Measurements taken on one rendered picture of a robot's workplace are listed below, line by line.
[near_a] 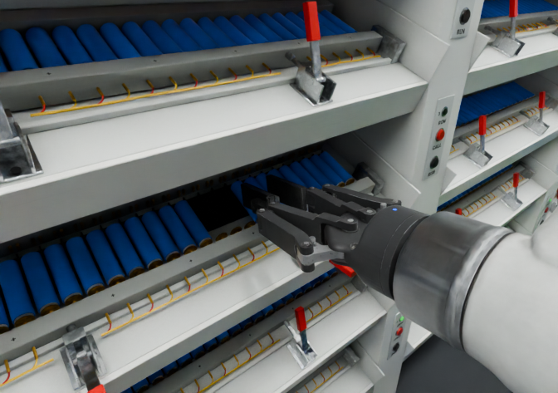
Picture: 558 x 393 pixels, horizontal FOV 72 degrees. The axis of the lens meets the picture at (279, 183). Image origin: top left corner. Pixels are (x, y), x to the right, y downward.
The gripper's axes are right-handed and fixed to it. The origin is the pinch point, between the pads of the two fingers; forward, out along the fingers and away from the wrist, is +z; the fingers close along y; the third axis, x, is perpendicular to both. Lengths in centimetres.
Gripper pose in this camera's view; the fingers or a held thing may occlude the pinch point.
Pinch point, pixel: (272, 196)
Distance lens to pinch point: 46.3
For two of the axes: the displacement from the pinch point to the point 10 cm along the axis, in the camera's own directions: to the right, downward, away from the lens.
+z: -6.0, -2.3, 7.7
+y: 8.0, -2.8, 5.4
